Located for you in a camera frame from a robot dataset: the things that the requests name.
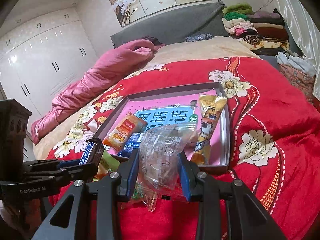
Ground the snickers bar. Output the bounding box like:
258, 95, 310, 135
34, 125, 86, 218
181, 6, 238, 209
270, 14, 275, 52
79, 137, 105, 168

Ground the green yellow snack packet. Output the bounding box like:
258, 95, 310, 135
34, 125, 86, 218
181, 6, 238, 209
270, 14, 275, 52
93, 150, 120, 181

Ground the clear pastry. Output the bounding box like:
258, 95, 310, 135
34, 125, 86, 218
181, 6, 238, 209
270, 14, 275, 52
138, 122, 198, 192

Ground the blue wafer packet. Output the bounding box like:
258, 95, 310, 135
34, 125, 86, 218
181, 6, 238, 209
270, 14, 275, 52
118, 132, 144, 158

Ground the orange rice cake packet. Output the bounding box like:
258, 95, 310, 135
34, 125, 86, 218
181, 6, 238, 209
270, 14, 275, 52
103, 112, 147, 152

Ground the yellow cow snack packet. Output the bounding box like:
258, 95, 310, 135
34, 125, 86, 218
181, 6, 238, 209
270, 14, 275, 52
191, 94, 227, 165

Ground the green label rice cracker pack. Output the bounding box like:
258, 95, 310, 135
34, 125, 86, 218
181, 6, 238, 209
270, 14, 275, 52
120, 178, 158, 212

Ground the round green label cake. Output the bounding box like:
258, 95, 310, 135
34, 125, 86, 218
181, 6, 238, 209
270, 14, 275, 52
186, 131, 199, 148

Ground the red floral blanket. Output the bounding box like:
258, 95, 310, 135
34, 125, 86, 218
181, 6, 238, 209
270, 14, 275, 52
48, 57, 319, 239

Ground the white wardrobe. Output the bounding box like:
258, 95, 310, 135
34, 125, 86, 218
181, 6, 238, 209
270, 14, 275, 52
1, 8, 97, 123

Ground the pink quilt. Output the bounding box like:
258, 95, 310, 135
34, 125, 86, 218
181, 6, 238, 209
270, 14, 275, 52
31, 40, 157, 145

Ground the pink Chinese workbook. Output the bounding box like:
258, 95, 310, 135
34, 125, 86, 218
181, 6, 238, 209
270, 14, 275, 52
103, 92, 223, 166

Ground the dark shallow box tray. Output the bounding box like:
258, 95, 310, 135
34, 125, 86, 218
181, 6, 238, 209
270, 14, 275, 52
93, 81, 231, 176

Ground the floral basket with clothes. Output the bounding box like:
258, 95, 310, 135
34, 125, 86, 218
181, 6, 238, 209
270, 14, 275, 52
276, 50, 316, 105

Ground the beige bed sheet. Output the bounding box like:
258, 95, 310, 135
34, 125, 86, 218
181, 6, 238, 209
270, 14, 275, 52
33, 36, 259, 160

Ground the blue patterned cloth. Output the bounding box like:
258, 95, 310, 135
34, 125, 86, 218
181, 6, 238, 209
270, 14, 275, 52
183, 33, 213, 42

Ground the stack of folded clothes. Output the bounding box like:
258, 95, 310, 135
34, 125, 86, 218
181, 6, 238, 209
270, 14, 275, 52
222, 3, 290, 56

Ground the white satin curtain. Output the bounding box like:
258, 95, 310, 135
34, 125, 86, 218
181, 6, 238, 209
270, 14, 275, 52
276, 0, 319, 99

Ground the grey headboard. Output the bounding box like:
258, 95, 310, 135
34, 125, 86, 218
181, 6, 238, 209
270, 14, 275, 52
111, 0, 229, 48

